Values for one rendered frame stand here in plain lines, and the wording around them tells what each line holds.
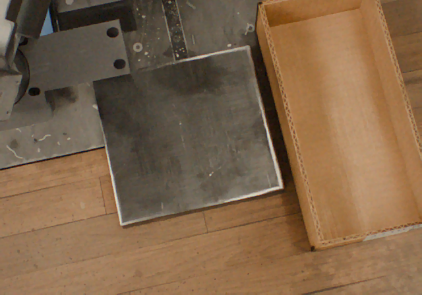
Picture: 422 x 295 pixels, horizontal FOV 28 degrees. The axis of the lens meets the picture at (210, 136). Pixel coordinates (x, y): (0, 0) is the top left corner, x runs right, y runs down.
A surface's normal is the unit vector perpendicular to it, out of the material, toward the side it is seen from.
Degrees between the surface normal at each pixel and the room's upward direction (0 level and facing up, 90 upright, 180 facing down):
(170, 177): 0
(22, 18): 51
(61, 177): 0
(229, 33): 0
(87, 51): 24
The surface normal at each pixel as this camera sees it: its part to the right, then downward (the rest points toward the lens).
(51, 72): 0.09, 0.15
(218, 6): -0.01, -0.25
